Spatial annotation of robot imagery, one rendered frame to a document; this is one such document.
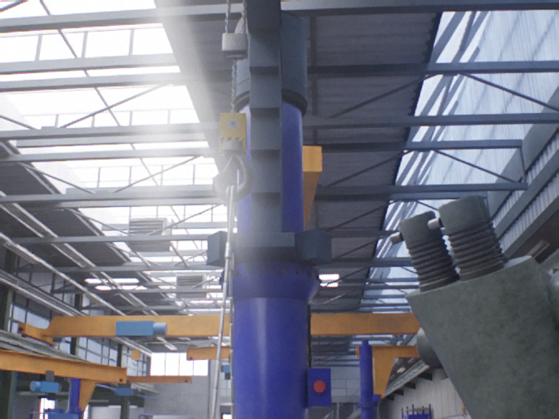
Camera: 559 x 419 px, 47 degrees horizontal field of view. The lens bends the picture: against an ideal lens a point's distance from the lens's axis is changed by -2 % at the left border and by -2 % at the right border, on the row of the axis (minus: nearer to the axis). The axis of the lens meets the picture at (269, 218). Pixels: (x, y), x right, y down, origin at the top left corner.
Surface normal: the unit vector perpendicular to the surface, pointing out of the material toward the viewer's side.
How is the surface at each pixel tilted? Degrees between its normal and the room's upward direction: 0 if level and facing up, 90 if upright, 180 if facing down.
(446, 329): 112
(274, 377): 90
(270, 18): 180
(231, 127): 90
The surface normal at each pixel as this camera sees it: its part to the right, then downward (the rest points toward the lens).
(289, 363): 0.45, -0.29
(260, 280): -0.17, 0.35
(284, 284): 0.21, 0.35
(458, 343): -0.72, 0.17
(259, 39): -0.06, -0.33
